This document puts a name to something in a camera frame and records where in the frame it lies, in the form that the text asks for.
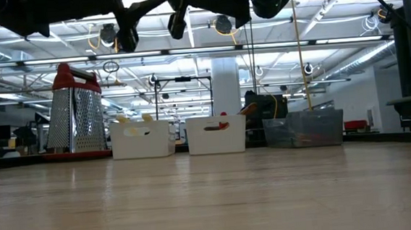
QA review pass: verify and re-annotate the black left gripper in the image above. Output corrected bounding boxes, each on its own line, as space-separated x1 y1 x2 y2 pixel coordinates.
112 0 173 54

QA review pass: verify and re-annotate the steel box grater red handle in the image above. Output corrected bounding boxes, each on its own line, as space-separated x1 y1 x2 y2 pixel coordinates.
37 59 112 163

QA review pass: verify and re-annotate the black ceiling cable reel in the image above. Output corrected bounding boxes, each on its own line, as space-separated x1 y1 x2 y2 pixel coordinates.
98 22 120 51
376 3 397 25
214 14 234 36

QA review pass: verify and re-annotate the grey computer desk cart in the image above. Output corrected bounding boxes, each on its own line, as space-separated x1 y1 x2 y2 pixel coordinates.
378 6 411 134

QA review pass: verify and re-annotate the black background rig frame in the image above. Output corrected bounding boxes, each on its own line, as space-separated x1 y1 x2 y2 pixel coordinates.
153 74 216 122

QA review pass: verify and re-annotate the black hanging cable ring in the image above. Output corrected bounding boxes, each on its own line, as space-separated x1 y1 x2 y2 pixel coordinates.
102 59 121 74

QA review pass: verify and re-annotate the white column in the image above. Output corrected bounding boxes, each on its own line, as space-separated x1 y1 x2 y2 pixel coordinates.
211 56 243 117

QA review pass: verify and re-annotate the grey translucent plastic bin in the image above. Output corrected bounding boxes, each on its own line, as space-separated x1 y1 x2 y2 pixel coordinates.
261 107 347 151

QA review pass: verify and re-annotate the red background box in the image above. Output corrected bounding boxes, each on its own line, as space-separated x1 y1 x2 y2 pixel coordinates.
343 119 369 132

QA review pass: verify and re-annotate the black background monitor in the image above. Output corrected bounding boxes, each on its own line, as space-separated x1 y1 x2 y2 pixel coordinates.
243 87 289 131

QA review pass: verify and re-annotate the white plastic bin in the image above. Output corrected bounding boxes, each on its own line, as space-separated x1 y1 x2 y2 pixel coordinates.
185 113 250 157
109 117 177 161

